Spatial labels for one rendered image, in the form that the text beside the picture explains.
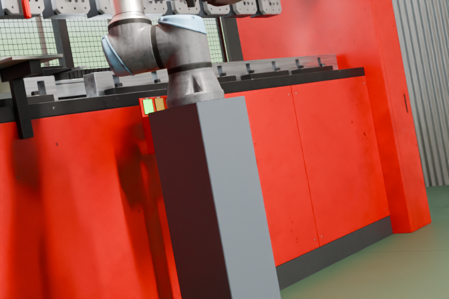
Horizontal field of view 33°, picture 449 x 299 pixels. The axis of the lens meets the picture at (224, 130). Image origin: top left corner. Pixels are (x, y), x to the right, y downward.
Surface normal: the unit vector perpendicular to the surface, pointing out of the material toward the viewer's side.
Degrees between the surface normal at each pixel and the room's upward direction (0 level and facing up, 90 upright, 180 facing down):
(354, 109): 90
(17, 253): 90
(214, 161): 90
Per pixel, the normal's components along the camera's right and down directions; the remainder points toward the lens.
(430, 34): -0.66, 0.13
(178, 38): -0.14, 0.04
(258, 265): 0.72, -0.12
